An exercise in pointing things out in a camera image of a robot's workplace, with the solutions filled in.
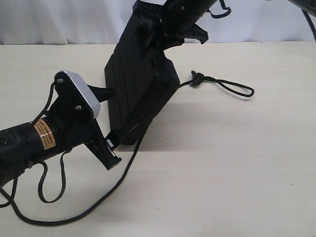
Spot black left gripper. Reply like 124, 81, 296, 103
49, 85, 121, 170

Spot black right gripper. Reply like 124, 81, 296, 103
133, 0, 209, 51

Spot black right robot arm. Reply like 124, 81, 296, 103
133, 0, 215, 51

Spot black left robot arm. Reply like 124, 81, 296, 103
0, 71, 121, 186

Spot black plastic case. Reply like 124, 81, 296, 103
104, 14, 180, 146

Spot white curtain backdrop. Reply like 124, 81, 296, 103
0, 0, 314, 44

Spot black cord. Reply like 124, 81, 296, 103
0, 70, 255, 227

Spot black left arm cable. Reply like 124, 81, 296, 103
0, 82, 69, 208

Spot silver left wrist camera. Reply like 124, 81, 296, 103
54, 70, 101, 123

